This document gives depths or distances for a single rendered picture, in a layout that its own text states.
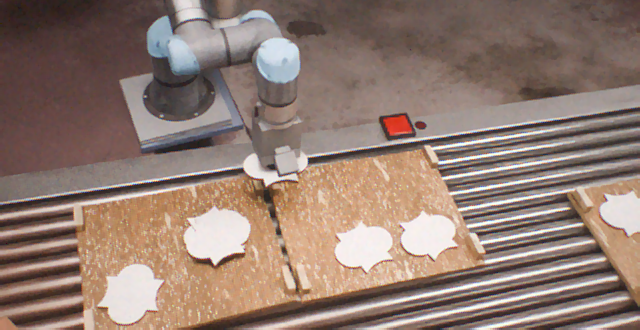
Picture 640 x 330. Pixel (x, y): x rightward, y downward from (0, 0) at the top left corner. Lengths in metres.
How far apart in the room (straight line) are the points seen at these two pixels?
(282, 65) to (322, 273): 0.47
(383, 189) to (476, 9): 2.41
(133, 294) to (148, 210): 0.22
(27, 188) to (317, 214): 0.66
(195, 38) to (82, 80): 2.08
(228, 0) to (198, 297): 0.69
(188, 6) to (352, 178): 0.58
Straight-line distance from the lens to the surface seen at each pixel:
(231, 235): 1.51
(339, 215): 1.59
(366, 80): 3.36
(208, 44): 1.33
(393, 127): 1.81
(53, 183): 1.73
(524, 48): 3.77
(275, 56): 1.26
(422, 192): 1.67
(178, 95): 1.83
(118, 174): 1.72
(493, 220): 1.68
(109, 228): 1.59
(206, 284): 1.48
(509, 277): 1.60
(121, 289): 1.49
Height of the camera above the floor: 2.18
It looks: 47 degrees down
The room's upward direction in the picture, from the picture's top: 6 degrees clockwise
